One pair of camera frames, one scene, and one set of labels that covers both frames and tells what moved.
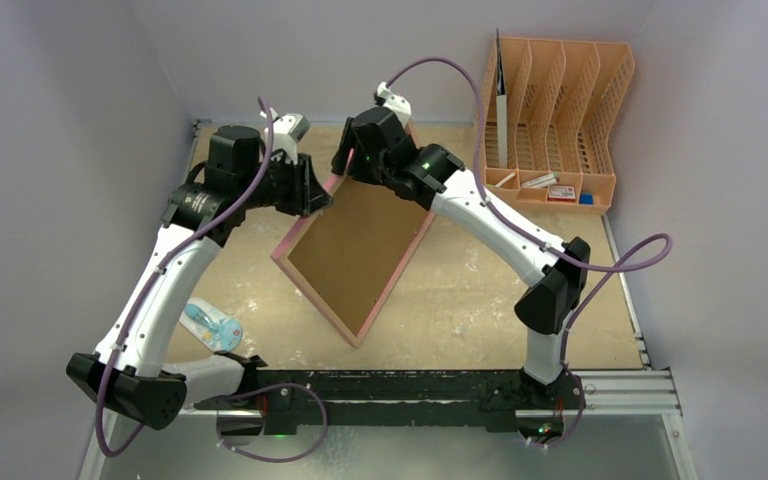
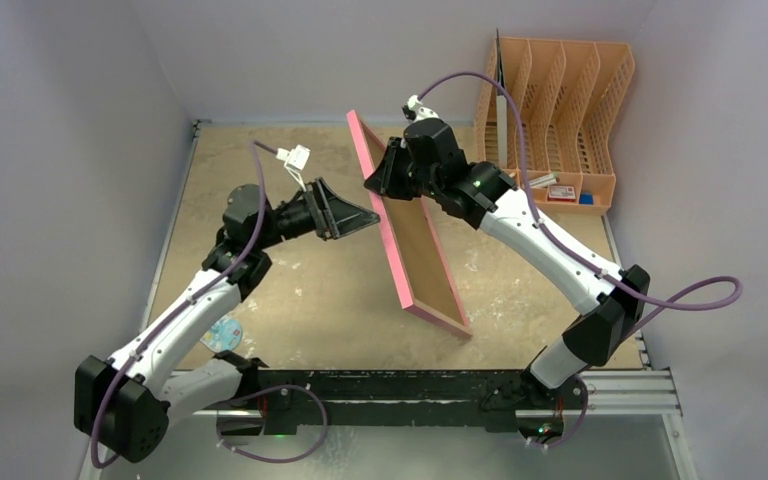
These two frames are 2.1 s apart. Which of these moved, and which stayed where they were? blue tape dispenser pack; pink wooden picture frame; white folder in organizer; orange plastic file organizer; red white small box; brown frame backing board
Moved: pink wooden picture frame; brown frame backing board
Stayed: red white small box; orange plastic file organizer; blue tape dispenser pack; white folder in organizer
